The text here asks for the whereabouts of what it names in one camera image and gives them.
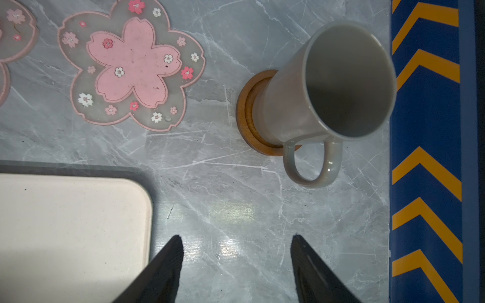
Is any pink flower coaster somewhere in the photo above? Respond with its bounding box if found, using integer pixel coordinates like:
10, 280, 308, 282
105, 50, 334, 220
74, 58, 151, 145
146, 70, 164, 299
58, 1, 206, 132
1, 0, 39, 104

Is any beige serving tray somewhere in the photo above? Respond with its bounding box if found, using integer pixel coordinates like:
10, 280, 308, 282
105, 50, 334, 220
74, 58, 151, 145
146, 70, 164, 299
1, 174, 153, 302

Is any brown wooden round coaster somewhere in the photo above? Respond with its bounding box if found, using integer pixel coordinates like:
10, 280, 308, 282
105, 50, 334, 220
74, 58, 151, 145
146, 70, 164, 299
236, 61, 323, 165

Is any grey mug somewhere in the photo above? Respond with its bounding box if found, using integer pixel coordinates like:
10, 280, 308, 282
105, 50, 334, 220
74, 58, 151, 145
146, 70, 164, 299
252, 21, 397, 188

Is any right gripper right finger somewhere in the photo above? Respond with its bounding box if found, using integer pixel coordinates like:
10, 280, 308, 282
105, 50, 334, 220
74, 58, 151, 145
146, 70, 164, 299
290, 234, 359, 302

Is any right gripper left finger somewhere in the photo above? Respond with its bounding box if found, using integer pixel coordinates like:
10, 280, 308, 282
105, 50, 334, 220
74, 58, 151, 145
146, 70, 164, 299
114, 235, 184, 303

